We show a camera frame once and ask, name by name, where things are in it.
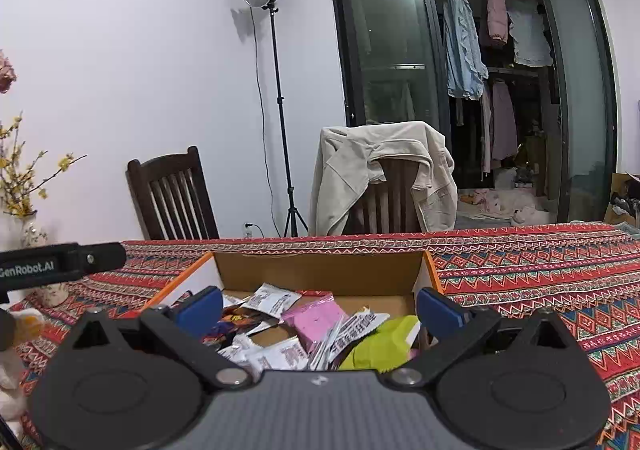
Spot light blue hanging shirt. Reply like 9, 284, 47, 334
442, 0, 488, 100

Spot white snack packet left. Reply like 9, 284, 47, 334
219, 334, 309, 375

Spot cardboard box on floor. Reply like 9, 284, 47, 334
604, 173, 640, 227

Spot colourful patterned tablecloth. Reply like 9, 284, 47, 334
18, 223, 639, 449

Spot yellow flower branches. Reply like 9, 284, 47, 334
0, 113, 87, 219

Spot green snack packet in box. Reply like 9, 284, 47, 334
338, 315, 421, 373

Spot pink artificial roses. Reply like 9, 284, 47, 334
0, 51, 17, 94

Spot dark wooden chair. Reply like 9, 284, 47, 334
126, 146, 219, 240

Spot beige jacket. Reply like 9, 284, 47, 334
309, 121, 459, 236

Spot white snack packet centre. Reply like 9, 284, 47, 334
242, 283, 302, 320

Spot red blue snack bag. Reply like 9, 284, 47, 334
202, 306, 265, 349

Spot floral white vase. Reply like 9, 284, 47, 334
20, 212, 70, 308

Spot white gold snack packet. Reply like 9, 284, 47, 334
307, 308, 390, 371

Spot chair with beige jacket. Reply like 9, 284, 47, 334
343, 159, 421, 235

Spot white hanging garment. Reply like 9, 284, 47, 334
506, 0, 553, 68

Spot pink snack packet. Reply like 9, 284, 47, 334
281, 293, 347, 352

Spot dark sliding wardrobe door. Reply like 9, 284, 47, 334
333, 0, 450, 135

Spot pink hanging garment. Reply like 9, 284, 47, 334
487, 0, 509, 45

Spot black light stand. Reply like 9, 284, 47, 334
266, 3, 308, 238

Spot red orange cardboard box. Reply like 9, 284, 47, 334
134, 251, 444, 318

